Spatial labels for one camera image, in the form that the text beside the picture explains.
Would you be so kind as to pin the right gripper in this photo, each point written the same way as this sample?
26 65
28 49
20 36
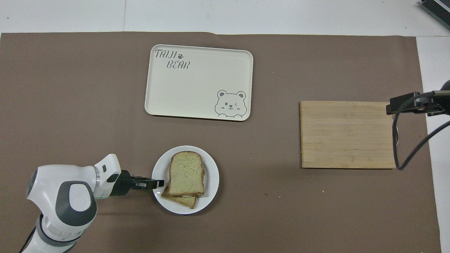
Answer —
440 104

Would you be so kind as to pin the white round plate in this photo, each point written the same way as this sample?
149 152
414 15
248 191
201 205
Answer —
211 182

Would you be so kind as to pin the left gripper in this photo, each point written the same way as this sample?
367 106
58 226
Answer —
123 183

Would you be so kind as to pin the cream tray with bear print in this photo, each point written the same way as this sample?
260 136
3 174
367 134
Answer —
197 84

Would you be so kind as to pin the toasted bread slice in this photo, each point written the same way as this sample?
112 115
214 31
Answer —
186 174
184 201

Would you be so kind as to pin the wooden cutting board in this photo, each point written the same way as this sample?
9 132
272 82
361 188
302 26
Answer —
346 135

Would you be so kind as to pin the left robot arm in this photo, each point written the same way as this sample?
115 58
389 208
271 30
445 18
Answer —
56 182

